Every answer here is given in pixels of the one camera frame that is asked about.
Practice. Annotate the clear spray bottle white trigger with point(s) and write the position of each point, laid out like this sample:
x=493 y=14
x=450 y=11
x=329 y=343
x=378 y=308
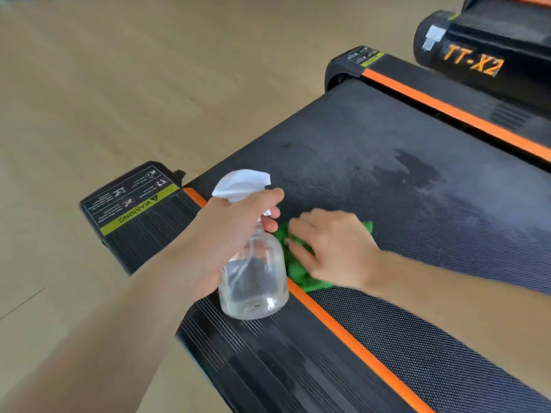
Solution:
x=254 y=288

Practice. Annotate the black orange-striped treadmill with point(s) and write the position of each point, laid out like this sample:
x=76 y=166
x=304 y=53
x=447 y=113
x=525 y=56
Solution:
x=387 y=210
x=495 y=51

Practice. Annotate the person's right forearm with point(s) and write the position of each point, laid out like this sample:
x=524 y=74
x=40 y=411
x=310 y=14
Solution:
x=473 y=309

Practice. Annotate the green cloth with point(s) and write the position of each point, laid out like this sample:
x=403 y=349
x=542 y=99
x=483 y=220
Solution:
x=297 y=273

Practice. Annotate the person's left hand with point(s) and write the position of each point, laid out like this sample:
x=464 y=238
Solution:
x=219 y=240

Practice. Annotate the person's left forearm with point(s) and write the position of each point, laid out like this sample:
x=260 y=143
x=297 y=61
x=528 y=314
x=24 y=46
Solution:
x=94 y=348

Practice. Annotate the person's right hand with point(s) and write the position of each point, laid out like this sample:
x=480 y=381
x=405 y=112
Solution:
x=340 y=249

